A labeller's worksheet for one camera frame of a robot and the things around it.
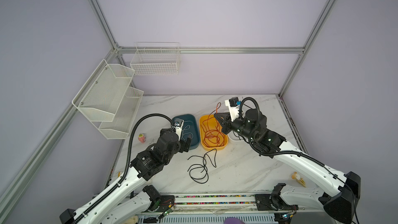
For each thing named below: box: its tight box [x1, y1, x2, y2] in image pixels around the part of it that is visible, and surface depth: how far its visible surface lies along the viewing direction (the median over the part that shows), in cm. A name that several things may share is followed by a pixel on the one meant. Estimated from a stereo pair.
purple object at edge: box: [223, 217, 245, 224], surface depth 72 cm
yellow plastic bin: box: [199, 114, 229, 151], surface depth 96 cm
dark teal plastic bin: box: [171, 113, 201, 150], surface depth 101 cm
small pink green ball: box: [137, 133, 146, 144], surface depth 94 cm
